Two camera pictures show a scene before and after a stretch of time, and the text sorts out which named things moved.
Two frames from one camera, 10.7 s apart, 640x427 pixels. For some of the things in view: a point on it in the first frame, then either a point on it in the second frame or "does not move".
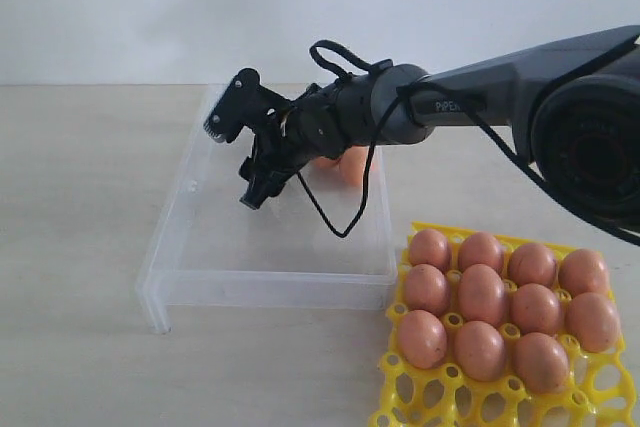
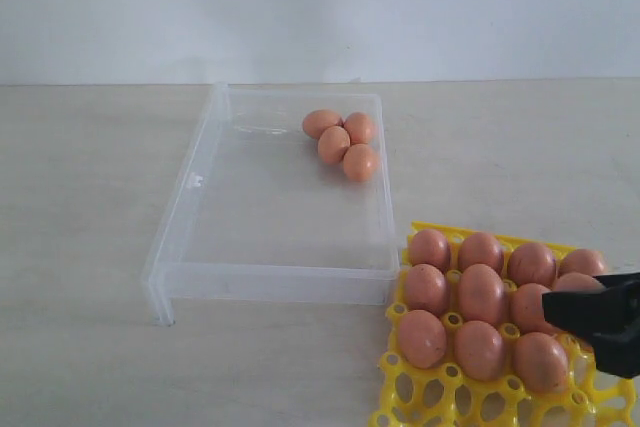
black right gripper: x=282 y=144 → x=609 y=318
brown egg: x=430 y=247 does not move
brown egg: x=425 y=288 does not move
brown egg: x=541 y=363 does not move
